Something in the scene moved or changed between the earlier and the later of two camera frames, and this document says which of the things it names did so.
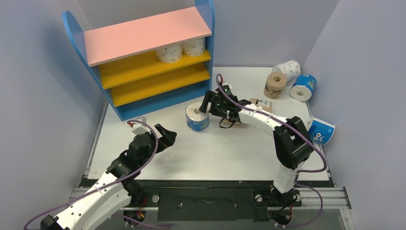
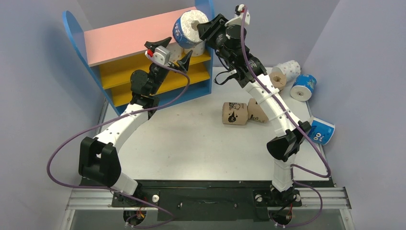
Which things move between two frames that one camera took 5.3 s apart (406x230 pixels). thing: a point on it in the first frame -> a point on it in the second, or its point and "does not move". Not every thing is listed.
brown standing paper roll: x=275 y=84 does not move
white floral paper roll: x=195 y=48 does not move
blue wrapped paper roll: x=321 y=131 does not move
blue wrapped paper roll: x=303 y=87 does not move
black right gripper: x=210 y=103 -> x=214 y=33
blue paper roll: x=196 y=120 -> x=185 y=31
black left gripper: x=167 y=139 -> x=183 y=63
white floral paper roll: x=170 y=54 does not move
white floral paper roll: x=290 y=68 does not move
